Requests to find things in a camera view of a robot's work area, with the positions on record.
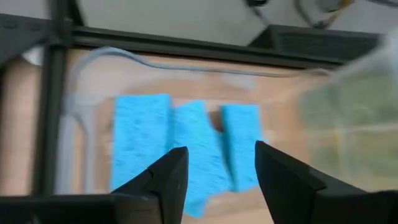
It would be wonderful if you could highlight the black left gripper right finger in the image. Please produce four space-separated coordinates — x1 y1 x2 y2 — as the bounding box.
254 141 398 224

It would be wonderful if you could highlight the black vented control box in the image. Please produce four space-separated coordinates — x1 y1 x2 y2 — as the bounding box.
248 24 383 68

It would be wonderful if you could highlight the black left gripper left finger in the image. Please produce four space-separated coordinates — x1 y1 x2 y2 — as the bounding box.
0 146 190 224

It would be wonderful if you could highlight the shallow clear plastic tray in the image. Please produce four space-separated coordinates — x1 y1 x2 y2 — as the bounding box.
55 46 330 224

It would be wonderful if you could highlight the clear yellow-green soap bottle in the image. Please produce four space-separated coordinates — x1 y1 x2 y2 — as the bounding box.
300 77 398 175

